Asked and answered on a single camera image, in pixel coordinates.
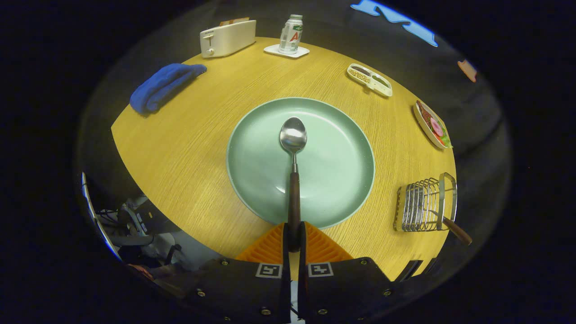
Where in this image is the metal wire cutlery basket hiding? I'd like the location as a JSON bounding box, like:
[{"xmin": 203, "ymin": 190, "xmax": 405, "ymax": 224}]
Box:
[{"xmin": 394, "ymin": 172, "xmax": 458, "ymax": 233}]

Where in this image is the white divided dish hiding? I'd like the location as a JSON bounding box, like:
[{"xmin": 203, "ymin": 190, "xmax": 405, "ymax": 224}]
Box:
[{"xmin": 346, "ymin": 63, "xmax": 393, "ymax": 98}]

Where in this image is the small plastic drink bottle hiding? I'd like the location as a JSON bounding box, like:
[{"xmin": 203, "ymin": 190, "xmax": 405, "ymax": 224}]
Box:
[{"xmin": 278, "ymin": 14, "xmax": 304, "ymax": 55}]

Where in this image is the wooden-handled spoon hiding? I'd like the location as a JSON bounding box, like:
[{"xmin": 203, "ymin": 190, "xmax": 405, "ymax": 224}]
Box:
[{"xmin": 279, "ymin": 117, "xmax": 308, "ymax": 252}]

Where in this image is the pale green plate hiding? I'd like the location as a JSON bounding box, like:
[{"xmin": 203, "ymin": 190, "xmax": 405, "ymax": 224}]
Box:
[{"xmin": 226, "ymin": 97, "xmax": 376, "ymax": 230}]

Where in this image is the blue folded towel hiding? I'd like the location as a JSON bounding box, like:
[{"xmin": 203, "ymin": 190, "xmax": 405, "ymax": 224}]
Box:
[{"xmin": 130, "ymin": 63, "xmax": 208, "ymax": 116}]

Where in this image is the white plate of food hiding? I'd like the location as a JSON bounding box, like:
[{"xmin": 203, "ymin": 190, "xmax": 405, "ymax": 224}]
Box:
[{"xmin": 413, "ymin": 100, "xmax": 453, "ymax": 150}]

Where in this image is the white square coaster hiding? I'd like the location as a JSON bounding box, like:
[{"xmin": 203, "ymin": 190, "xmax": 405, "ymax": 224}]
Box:
[{"xmin": 263, "ymin": 43, "xmax": 311, "ymax": 59}]

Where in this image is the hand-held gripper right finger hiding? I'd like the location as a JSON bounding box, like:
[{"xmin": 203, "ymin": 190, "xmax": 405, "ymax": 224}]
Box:
[{"xmin": 298, "ymin": 221, "xmax": 397, "ymax": 324}]

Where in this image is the cream toaster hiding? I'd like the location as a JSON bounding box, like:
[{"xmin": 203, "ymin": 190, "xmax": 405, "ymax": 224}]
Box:
[{"xmin": 199, "ymin": 19, "xmax": 257, "ymax": 59}]

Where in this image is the wooden-handled fork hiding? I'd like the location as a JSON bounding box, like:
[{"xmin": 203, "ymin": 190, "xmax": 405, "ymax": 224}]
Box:
[{"xmin": 430, "ymin": 211, "xmax": 473, "ymax": 246}]

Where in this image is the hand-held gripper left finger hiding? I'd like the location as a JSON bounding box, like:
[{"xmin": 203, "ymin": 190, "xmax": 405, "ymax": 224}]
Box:
[{"xmin": 153, "ymin": 221, "xmax": 292, "ymax": 324}]

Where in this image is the brown meat piece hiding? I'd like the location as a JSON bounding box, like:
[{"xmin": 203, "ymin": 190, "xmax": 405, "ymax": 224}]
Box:
[{"xmin": 416, "ymin": 103, "xmax": 435, "ymax": 131}]

